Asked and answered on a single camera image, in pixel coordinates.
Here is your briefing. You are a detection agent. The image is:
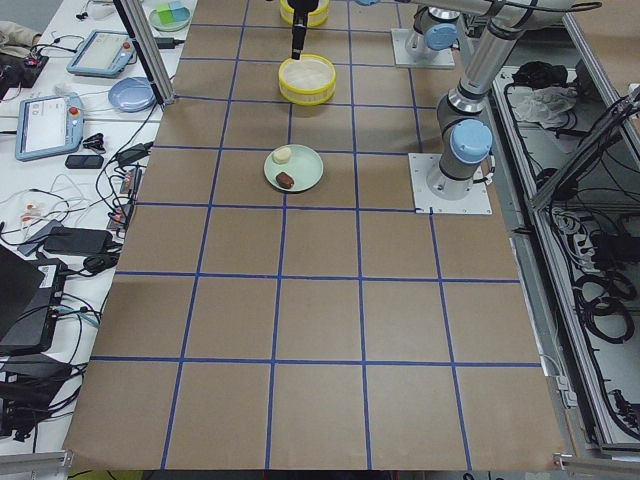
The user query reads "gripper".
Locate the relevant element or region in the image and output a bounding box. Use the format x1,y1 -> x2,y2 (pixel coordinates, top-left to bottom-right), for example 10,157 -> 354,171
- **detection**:
291,0 -> 319,60

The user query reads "yellow bamboo steamer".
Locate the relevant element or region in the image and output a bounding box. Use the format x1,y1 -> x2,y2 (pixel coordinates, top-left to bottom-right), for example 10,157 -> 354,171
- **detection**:
279,0 -> 330,27
278,54 -> 337,106

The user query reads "white steamed bun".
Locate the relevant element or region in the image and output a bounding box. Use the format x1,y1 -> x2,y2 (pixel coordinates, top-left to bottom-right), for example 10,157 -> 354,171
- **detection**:
272,146 -> 292,165

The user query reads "brown bun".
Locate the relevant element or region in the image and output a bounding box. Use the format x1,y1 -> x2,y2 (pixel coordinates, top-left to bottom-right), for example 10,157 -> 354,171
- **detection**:
275,172 -> 295,190

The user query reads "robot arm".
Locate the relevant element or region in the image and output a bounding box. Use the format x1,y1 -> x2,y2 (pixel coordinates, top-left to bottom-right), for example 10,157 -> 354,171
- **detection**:
414,1 -> 602,183
405,6 -> 460,57

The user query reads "green bowl with sponges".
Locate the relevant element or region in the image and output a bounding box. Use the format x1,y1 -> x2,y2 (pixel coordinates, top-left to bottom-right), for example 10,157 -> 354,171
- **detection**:
149,1 -> 192,32

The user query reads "light green plate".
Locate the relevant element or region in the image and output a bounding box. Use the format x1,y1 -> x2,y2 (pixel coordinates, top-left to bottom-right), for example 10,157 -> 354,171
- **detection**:
263,144 -> 324,193

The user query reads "blue plate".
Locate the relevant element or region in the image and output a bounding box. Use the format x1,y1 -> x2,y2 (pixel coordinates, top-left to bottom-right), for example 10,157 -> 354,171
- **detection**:
108,77 -> 156,113

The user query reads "upper teach pendant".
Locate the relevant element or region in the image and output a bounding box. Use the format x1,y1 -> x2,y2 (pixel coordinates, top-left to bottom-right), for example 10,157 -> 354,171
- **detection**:
66,30 -> 135,78

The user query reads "teach pendant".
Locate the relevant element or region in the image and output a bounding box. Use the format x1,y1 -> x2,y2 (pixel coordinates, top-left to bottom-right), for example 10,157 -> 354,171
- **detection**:
15,93 -> 84,162
66,30 -> 135,78

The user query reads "crumpled white cloth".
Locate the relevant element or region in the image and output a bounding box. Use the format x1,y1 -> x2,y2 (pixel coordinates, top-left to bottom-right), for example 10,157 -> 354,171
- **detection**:
514,86 -> 578,129

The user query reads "lower teach pendant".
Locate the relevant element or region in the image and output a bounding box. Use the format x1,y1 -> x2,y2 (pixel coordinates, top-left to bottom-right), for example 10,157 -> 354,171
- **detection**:
15,93 -> 84,162

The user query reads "black power adapter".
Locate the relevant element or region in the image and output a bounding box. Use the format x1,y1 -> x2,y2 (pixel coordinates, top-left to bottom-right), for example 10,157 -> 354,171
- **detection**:
43,227 -> 112,256

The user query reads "black laptop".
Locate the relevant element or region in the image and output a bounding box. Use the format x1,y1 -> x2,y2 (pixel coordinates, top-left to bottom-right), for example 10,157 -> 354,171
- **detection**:
1,247 -> 67,356

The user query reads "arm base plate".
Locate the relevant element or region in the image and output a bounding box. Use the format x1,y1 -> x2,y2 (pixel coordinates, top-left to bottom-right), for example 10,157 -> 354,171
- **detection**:
391,25 -> 457,69
408,153 -> 492,215

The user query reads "aluminium frame post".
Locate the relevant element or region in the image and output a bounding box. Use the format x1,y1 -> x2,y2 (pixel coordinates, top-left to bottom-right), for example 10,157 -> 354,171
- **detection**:
114,0 -> 175,109

